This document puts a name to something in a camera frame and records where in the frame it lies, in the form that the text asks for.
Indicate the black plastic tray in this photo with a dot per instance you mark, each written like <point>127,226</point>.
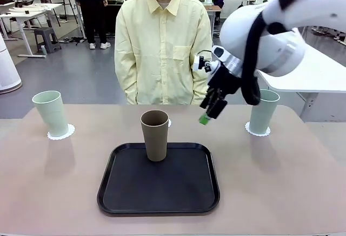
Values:
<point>162,187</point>

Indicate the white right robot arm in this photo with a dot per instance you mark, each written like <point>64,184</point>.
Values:
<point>283,52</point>

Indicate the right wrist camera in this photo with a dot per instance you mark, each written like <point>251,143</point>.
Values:
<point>200,62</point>

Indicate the white table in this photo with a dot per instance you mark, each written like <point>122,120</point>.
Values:
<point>319,79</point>

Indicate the light green plastic cup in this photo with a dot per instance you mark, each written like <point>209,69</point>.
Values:
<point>51,114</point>
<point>265,117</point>

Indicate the standing person in dark clothes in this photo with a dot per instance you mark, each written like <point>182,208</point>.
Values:
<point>92,11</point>

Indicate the white desk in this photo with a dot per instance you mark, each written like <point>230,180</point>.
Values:
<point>27,12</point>

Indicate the person in yellow shirt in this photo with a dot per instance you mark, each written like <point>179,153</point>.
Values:
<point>162,44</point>

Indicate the small green bottle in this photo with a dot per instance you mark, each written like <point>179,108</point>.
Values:
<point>44,50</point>

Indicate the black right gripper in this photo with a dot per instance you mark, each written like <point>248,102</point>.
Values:
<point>224,81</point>

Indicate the white cylindrical appliance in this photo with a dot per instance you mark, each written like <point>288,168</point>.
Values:
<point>8,68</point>

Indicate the brown plastic cup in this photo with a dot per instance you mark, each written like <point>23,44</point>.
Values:
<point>155,141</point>

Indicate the dark workbench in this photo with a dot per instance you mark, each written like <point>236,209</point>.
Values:
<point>113,11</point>

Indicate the white paper coaster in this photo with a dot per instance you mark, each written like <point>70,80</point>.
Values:
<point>258,135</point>
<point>169,123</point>
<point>71,130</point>

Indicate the grey plastic stool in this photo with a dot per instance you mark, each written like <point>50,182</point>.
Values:
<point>47,34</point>

